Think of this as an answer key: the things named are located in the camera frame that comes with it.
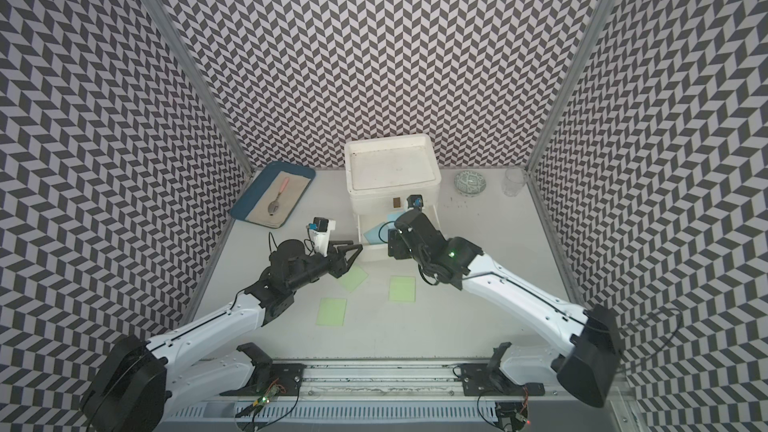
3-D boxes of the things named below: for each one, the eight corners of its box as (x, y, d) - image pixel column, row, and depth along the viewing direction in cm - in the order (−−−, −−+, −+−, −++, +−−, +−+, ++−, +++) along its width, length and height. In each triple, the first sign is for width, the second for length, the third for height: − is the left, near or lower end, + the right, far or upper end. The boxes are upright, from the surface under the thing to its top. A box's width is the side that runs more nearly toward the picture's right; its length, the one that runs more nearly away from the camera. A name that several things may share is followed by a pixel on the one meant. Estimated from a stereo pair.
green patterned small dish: (456, 195, 112) (457, 188, 109) (453, 179, 118) (455, 171, 114) (484, 195, 112) (487, 188, 109) (481, 179, 118) (483, 171, 114)
